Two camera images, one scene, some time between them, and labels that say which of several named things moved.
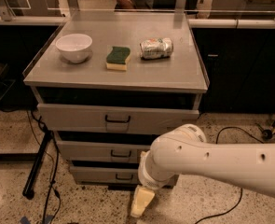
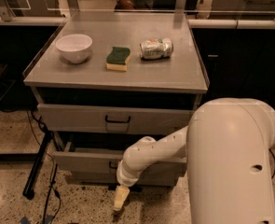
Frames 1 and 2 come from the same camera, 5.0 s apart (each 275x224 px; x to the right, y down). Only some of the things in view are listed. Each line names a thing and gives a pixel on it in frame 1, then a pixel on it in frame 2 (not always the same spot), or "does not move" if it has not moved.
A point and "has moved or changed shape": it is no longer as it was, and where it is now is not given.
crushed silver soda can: (157, 48) does not move
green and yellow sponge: (118, 58) does not move
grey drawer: (112, 151) has moved or changed shape
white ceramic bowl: (75, 47) does not move
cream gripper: (150, 180) to (125, 179)
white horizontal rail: (194, 23) does not move
